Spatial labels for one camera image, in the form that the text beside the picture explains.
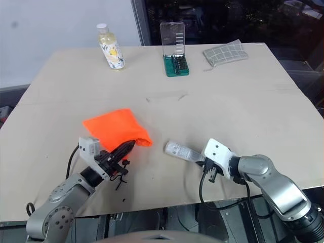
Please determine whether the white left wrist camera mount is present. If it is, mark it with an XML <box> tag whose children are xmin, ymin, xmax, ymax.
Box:
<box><xmin>78</xmin><ymin>136</ymin><xmax>107</xmax><ymax>181</ymax></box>

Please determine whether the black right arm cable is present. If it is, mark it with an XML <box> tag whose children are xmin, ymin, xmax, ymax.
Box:
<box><xmin>198</xmin><ymin>173</ymin><xmax>269</xmax><ymax>220</ymax></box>

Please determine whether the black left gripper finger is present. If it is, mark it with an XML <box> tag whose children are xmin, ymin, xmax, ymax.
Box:
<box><xmin>114</xmin><ymin>146</ymin><xmax>135</xmax><ymax>165</ymax></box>
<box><xmin>110</xmin><ymin>140</ymin><xmax>135</xmax><ymax>159</ymax></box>

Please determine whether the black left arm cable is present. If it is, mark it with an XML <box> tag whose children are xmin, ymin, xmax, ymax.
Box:
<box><xmin>65</xmin><ymin>145</ymin><xmax>80</xmax><ymax>179</ymax></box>

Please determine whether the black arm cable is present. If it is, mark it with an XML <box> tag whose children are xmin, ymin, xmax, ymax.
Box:
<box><xmin>198</xmin><ymin>173</ymin><xmax>269</xmax><ymax>220</ymax></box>
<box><xmin>65</xmin><ymin>145</ymin><xmax>80</xmax><ymax>179</ymax></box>

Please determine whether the grey checked cloth pouch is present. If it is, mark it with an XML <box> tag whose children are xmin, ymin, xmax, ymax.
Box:
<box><xmin>202</xmin><ymin>40</ymin><xmax>249</xmax><ymax>72</ymax></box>

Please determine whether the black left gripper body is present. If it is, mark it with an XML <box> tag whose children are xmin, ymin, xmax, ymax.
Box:
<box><xmin>95</xmin><ymin>149</ymin><xmax>129</xmax><ymax>178</ymax></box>

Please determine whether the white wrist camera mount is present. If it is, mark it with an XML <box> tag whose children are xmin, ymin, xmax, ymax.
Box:
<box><xmin>203</xmin><ymin>138</ymin><xmax>237</xmax><ymax>180</ymax></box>
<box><xmin>78</xmin><ymin>136</ymin><xmax>107</xmax><ymax>181</ymax></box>

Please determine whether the green bit case clear lid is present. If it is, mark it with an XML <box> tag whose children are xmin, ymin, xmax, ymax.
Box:
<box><xmin>159</xmin><ymin>21</ymin><xmax>190</xmax><ymax>77</ymax></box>

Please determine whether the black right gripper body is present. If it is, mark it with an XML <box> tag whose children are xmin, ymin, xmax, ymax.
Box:
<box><xmin>201</xmin><ymin>157</ymin><xmax>221</xmax><ymax>183</ymax></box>

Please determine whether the white tube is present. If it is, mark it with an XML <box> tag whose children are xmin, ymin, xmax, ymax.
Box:
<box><xmin>165</xmin><ymin>140</ymin><xmax>205</xmax><ymax>163</ymax></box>

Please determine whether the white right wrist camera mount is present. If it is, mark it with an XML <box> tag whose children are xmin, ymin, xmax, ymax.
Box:
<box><xmin>203</xmin><ymin>138</ymin><xmax>237</xmax><ymax>180</ymax></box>

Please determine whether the orange fabric pouch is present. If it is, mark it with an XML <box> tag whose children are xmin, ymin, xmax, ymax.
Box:
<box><xmin>82</xmin><ymin>108</ymin><xmax>153</xmax><ymax>153</ymax></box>

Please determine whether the clear bottle with white cap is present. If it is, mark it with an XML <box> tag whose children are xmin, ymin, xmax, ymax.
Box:
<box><xmin>96</xmin><ymin>23</ymin><xmax>126</xmax><ymax>70</ymax></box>

